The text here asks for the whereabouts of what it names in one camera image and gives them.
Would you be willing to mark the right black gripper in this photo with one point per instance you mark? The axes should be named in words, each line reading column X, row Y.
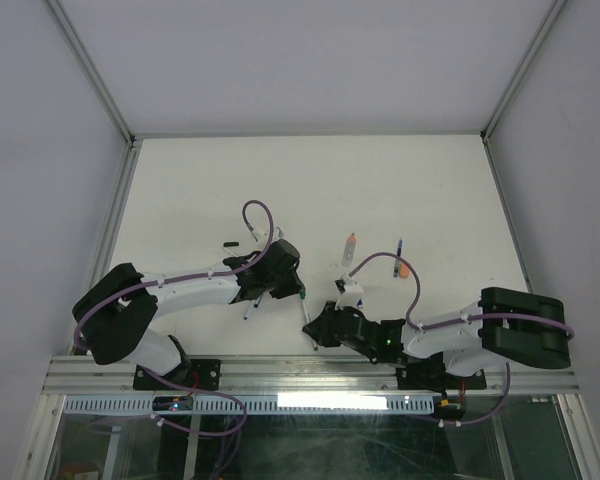
column 319, row 328

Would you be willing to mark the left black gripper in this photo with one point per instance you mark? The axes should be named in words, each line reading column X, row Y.
column 292, row 287

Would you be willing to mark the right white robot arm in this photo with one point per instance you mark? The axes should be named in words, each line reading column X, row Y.
column 501, row 326

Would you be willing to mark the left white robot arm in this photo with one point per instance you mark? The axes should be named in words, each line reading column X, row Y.
column 113, row 318

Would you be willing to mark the white pen blue tip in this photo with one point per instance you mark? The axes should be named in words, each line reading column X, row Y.
column 249, row 311

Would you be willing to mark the orange pen cap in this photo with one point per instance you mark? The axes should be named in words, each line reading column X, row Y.
column 404, row 271

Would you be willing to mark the orange tip clear marker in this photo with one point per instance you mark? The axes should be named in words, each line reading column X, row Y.
column 349, row 251

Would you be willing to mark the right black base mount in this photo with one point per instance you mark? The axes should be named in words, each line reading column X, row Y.
column 431, row 375

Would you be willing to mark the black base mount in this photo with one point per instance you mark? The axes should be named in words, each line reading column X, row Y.
column 431, row 375
column 202, row 373

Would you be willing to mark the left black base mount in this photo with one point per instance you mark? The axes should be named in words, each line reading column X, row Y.
column 202, row 373

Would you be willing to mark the slotted cable duct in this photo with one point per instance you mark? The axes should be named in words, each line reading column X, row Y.
column 286, row 403

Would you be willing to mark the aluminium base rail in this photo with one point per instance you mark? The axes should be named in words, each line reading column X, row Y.
column 253, row 375

